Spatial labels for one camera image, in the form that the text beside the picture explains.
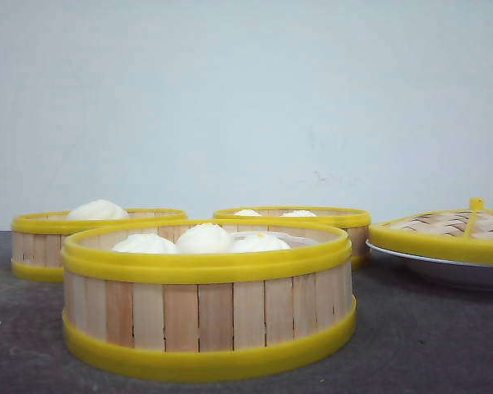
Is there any woven bamboo steamer lid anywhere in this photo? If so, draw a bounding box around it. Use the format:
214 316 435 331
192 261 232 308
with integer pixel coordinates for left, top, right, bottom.
368 197 493 266

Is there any left bun back right basket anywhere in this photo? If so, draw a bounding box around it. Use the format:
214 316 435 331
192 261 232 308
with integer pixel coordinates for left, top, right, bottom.
234 208 262 217

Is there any right yellow-dotted bun front basket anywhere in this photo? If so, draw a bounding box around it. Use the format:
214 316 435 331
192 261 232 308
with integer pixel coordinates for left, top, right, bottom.
229 233 290 253

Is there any middle white bun front basket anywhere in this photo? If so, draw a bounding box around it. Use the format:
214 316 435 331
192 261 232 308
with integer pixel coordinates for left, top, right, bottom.
176 223 233 254

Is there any white bun basket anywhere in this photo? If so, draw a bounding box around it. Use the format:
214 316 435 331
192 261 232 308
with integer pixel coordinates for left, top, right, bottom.
66 199 130 220
176 223 233 254
111 233 178 254

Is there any left white bun front basket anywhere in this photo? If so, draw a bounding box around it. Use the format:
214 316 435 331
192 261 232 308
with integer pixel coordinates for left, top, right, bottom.
111 233 178 254

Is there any front bamboo steamer basket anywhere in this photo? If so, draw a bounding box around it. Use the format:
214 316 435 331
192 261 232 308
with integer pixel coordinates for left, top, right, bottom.
62 218 357 382

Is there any white bun back left basket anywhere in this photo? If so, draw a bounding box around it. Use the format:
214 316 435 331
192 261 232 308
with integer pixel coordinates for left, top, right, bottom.
66 199 130 220

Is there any white plate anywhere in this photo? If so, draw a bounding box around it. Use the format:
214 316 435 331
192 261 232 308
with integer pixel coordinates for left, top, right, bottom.
366 241 493 292

